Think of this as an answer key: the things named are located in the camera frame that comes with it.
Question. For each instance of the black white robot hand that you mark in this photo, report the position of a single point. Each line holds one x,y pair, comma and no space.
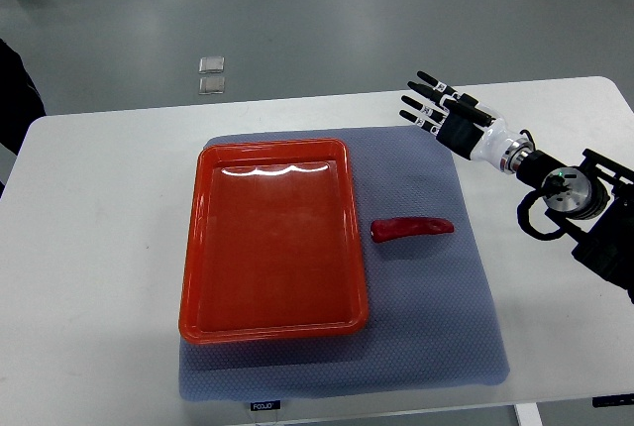
463,125

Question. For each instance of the red pepper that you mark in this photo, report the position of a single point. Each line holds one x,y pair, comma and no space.
386,230

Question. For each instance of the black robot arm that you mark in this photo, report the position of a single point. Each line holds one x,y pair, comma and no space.
591,202

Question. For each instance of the red plastic tray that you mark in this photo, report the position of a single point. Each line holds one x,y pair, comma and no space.
274,247

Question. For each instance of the blue-grey mesh mat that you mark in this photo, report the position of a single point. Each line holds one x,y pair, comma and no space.
432,321

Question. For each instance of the lower metal floor plate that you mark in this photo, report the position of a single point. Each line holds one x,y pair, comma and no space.
211,85

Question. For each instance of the metal floor plate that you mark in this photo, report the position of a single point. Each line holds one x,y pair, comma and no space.
211,64
211,85

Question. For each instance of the upper metal floor plate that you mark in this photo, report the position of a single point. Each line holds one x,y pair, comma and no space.
211,64

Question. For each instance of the white table leg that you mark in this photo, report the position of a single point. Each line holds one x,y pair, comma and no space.
527,414

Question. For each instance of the black table control panel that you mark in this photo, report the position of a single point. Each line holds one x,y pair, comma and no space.
613,400

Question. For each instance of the black table label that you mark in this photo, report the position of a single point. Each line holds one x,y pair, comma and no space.
268,405

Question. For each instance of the dark object at left edge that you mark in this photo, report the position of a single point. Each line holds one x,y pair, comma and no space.
21,102

